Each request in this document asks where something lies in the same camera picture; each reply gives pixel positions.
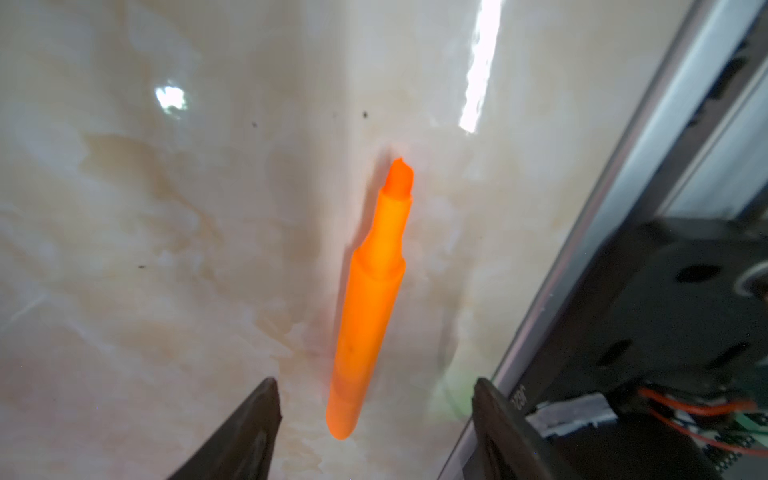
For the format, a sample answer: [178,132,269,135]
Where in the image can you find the orange highlighter pen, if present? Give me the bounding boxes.
[326,158,414,440]

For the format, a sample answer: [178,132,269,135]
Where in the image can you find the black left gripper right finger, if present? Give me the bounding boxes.
[472,378,579,480]

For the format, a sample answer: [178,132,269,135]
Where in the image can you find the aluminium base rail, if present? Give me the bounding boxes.
[441,1,767,479]

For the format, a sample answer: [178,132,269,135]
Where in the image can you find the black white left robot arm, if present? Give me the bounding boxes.
[463,219,767,479]

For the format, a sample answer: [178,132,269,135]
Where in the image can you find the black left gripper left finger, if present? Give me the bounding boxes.
[169,377,282,480]

